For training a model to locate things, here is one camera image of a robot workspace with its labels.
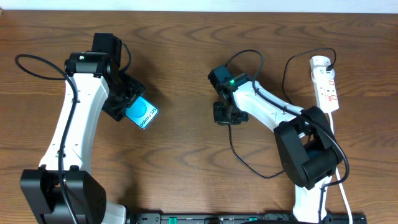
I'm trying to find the white power strip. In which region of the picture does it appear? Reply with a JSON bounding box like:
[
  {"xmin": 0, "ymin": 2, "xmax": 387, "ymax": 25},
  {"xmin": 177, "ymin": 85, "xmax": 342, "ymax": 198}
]
[{"xmin": 310, "ymin": 55, "xmax": 339, "ymax": 113}]

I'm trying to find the white power strip cord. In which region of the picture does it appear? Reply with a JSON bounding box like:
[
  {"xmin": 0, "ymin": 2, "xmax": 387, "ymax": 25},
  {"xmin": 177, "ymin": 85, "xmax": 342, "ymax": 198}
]
[{"xmin": 327, "ymin": 112, "xmax": 354, "ymax": 224}]

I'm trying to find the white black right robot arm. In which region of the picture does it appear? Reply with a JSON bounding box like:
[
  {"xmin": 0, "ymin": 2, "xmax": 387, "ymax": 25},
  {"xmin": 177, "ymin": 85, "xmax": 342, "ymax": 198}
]
[{"xmin": 208, "ymin": 65, "xmax": 346, "ymax": 223}]

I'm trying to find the black USB charging cable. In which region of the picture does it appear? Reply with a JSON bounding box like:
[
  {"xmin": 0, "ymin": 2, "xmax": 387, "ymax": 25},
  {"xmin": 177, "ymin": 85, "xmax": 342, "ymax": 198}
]
[{"xmin": 228, "ymin": 47, "xmax": 337, "ymax": 180}]

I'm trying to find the white USB charger plug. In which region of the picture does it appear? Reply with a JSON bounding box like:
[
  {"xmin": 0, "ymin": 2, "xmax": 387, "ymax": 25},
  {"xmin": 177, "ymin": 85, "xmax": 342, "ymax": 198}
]
[{"xmin": 311, "ymin": 66, "xmax": 335, "ymax": 83}]

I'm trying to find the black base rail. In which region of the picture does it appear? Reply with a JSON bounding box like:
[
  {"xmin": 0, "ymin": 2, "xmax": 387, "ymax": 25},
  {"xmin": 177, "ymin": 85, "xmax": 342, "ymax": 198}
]
[{"xmin": 133, "ymin": 212, "xmax": 368, "ymax": 224}]

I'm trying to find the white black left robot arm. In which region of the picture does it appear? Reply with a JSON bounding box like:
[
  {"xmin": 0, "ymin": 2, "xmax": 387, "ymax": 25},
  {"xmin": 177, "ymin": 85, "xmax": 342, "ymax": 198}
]
[{"xmin": 20, "ymin": 33, "xmax": 158, "ymax": 223}]

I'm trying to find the cyan screen Galaxy smartphone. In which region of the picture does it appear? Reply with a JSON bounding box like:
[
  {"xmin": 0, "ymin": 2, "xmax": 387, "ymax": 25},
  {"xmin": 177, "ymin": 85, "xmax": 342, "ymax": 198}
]
[{"xmin": 124, "ymin": 96, "xmax": 159, "ymax": 129}]

